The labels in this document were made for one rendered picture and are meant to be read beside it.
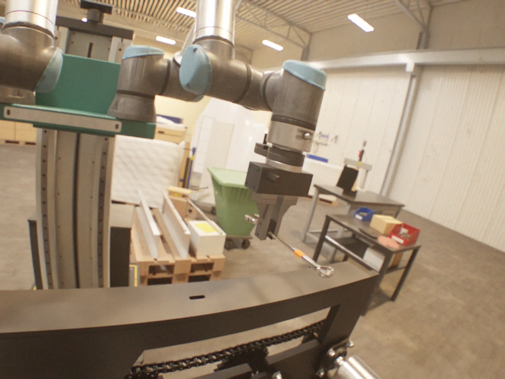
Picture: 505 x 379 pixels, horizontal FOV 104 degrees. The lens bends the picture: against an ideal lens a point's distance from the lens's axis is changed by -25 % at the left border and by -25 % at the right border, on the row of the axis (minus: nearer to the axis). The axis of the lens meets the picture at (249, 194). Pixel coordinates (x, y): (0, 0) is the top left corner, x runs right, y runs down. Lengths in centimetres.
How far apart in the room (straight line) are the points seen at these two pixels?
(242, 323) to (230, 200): 241
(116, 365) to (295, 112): 53
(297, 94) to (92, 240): 113
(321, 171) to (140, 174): 477
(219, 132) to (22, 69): 357
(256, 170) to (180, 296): 26
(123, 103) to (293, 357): 96
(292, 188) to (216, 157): 351
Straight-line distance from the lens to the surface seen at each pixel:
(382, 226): 293
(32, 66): 55
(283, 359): 73
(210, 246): 236
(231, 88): 52
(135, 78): 97
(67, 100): 117
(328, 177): 699
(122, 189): 385
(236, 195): 283
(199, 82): 49
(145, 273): 227
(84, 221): 135
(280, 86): 50
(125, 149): 370
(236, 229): 310
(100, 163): 120
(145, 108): 97
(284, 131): 47
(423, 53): 1159
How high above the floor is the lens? 146
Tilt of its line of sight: 14 degrees down
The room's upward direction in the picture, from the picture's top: 13 degrees clockwise
